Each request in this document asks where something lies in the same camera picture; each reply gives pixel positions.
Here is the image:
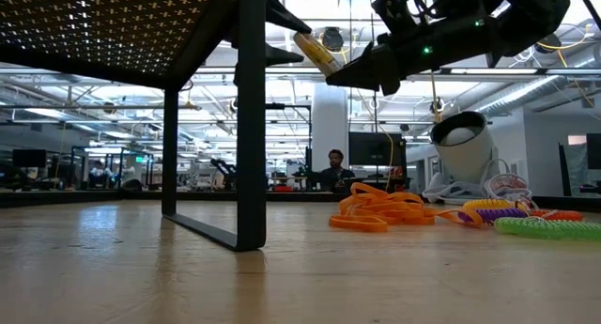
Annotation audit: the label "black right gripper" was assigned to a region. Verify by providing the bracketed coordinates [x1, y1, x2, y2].
[324, 15, 495, 97]

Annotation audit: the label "yellow glue tube package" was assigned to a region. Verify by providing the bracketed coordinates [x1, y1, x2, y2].
[292, 31, 345, 78]

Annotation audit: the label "orange rubber band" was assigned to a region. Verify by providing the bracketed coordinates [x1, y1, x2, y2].
[328, 215, 390, 235]
[349, 182, 392, 201]
[422, 206, 485, 230]

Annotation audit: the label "pile of orange bands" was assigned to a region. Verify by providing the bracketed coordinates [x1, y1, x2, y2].
[338, 192, 420, 215]

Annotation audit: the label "orange items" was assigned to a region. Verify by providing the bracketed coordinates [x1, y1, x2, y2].
[349, 207, 439, 227]

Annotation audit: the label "yellow coil keychain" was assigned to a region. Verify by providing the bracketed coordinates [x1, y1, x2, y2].
[462, 198, 517, 211]

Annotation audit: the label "purple coil keychain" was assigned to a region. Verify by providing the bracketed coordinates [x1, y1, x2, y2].
[457, 207, 531, 224]

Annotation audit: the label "orange coil keychain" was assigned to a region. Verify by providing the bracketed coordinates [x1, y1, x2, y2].
[530, 209, 586, 223]

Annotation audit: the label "green coil keychain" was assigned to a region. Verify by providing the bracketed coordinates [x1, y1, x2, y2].
[493, 216, 601, 243]

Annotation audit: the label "black perforated metal desk riser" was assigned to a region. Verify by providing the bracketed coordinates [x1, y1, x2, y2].
[0, 0, 270, 253]

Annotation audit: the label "white building column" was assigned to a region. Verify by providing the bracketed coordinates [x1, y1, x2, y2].
[311, 83, 351, 175]

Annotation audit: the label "large black monitor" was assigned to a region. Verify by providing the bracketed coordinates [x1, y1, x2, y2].
[347, 131, 408, 168]

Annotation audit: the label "person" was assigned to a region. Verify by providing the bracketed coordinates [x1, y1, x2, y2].
[87, 159, 116, 190]
[317, 148, 358, 194]

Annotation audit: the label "white round spotlight lamp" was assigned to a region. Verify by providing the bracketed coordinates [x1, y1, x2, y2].
[429, 111, 499, 207]

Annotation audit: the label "small black monitor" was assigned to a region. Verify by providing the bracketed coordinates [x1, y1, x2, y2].
[11, 148, 48, 170]
[586, 133, 601, 171]

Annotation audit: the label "black ceiling cable reel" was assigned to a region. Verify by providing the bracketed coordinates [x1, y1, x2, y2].
[320, 27, 346, 54]
[534, 32, 563, 55]

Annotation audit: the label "black hanging cable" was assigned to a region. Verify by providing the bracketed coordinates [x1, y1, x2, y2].
[370, 91, 379, 184]
[347, 0, 354, 128]

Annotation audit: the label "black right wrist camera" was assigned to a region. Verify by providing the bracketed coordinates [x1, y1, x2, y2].
[370, 0, 417, 37]

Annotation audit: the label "yellow hanging cable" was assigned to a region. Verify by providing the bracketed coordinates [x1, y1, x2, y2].
[429, 69, 443, 124]

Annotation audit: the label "thin yellow reel cable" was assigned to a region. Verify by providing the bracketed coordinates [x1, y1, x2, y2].
[318, 32, 395, 193]

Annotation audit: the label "white lamp cable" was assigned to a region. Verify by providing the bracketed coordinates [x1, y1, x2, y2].
[421, 158, 534, 208]

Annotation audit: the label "silver ventilation duct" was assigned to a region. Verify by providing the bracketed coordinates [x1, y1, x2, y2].
[473, 74, 601, 119]

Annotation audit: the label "black aluminium table frame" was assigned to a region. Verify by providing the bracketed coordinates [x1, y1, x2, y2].
[0, 188, 601, 210]

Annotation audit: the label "black workstation frame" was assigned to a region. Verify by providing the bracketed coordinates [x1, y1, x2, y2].
[69, 146, 155, 192]

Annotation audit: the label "black upright post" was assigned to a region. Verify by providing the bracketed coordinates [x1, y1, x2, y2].
[557, 143, 574, 198]

